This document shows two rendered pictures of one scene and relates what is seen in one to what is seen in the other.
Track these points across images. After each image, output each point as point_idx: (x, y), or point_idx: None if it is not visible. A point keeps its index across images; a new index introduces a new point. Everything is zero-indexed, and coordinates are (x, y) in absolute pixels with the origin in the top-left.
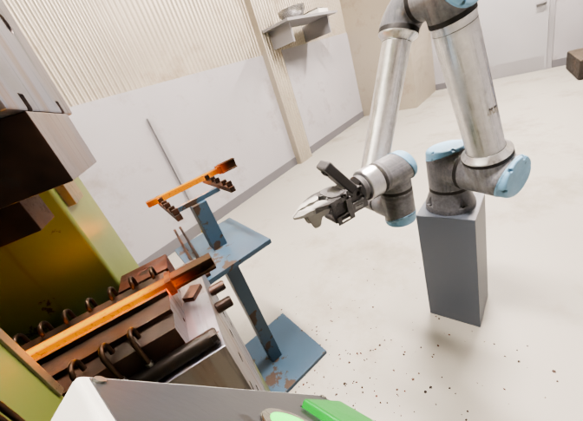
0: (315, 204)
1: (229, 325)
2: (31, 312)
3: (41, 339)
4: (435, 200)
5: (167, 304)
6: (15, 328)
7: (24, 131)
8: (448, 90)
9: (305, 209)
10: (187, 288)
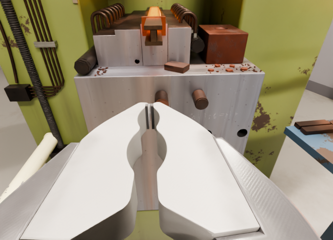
0: (112, 161)
1: None
2: (220, 12)
3: (172, 14)
4: None
5: (124, 29)
6: (215, 17)
7: None
8: None
9: (122, 118)
10: (194, 67)
